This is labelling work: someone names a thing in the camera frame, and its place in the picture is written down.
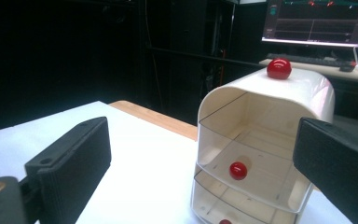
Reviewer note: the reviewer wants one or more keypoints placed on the small black device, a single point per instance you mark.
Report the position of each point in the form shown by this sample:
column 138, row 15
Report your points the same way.
column 347, row 67

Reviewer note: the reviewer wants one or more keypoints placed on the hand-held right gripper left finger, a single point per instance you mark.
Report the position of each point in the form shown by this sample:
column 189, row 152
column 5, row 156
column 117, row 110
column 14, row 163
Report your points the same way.
column 74, row 161

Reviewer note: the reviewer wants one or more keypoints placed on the computer monitor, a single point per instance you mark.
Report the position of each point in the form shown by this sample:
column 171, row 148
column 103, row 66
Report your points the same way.
column 317, row 21

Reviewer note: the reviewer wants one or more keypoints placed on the black keyboard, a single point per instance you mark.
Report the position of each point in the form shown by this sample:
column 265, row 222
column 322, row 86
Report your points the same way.
column 307, row 59

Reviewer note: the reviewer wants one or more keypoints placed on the wooden table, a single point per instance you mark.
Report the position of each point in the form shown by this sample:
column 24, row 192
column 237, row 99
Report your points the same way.
column 158, row 119

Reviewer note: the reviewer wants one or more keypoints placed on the cream drawer cabinet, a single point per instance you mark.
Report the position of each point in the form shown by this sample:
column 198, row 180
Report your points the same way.
column 295, row 88

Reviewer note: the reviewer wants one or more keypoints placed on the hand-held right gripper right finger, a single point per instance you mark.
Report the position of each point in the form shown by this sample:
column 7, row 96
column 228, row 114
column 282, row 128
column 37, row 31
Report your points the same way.
column 338, row 168

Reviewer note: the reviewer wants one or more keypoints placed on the clear drawer with red knob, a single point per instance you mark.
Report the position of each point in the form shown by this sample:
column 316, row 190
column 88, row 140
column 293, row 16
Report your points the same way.
column 230, row 202
column 238, row 170

